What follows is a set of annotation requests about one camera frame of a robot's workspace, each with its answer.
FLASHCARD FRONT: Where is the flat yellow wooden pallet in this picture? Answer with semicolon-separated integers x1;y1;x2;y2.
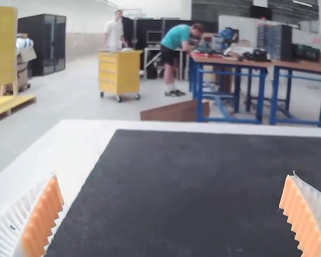
0;94;38;122

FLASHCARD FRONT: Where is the dark parts drawer cabinet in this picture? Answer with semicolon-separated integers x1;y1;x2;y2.
256;24;294;62

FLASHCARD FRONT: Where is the black mat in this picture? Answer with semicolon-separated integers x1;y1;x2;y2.
44;129;321;257

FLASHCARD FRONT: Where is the upright yellow wooden board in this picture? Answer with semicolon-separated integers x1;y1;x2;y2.
0;5;19;97

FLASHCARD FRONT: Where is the blue workbench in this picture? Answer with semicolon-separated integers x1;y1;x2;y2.
269;58;321;129
189;51;273;125

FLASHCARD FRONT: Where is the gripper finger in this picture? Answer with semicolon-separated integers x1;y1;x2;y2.
0;173;65;257
277;171;321;257

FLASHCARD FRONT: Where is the black cabinet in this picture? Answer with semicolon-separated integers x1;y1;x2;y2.
17;13;67;78

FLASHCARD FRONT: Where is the flat cardboard sheet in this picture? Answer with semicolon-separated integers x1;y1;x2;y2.
140;99;211;123

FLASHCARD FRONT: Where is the yellow tool cart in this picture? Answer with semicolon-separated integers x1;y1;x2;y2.
97;49;144;103

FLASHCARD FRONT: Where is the person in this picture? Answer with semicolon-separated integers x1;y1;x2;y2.
102;9;131;51
160;22;204;97

